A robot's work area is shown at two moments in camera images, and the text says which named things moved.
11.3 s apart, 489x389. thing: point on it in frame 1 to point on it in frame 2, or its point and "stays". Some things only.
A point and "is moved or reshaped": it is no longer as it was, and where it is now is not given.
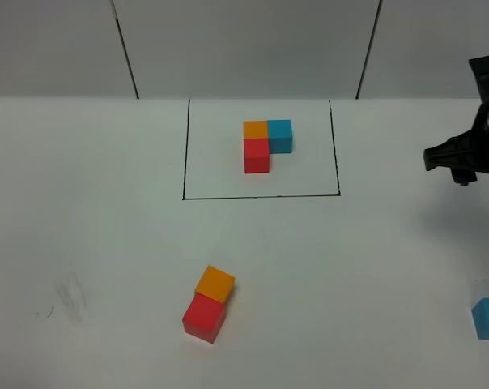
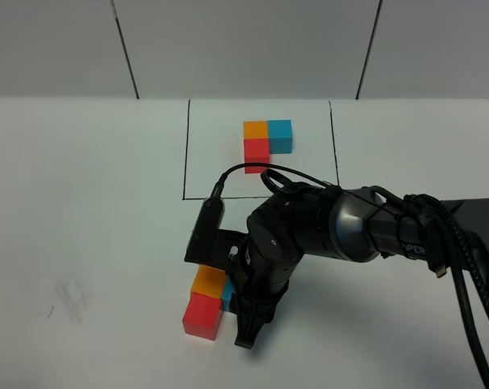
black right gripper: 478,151 to 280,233
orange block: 215,284 is moved or reshaped
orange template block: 255,129 stays
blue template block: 280,135 stays
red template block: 257,155 stays
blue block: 488,318 is moved or reshaped
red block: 205,317 stays
